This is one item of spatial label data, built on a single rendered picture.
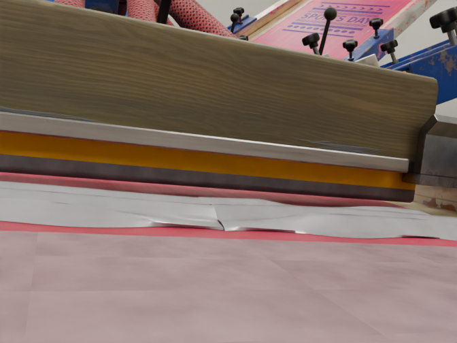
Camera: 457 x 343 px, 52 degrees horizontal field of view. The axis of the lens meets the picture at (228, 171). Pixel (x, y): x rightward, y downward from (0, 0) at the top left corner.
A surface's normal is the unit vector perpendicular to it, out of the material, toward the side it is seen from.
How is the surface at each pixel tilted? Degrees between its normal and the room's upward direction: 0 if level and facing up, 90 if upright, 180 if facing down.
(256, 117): 81
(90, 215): 33
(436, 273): 9
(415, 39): 90
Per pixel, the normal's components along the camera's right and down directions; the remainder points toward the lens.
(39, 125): 0.35, 0.11
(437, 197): -0.93, -0.08
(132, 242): 0.11, -0.99
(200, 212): 0.32, -0.73
